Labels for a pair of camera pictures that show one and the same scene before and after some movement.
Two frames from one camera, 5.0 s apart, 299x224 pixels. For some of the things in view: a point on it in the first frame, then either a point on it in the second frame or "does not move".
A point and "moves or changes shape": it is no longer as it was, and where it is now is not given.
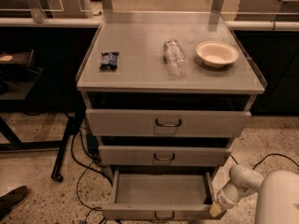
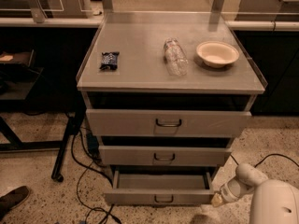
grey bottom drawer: x=160 y=195 moves or changes shape
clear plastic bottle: x=175 y=58 does not move
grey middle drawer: x=128 y=155 does not move
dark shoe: x=13 y=199 does not move
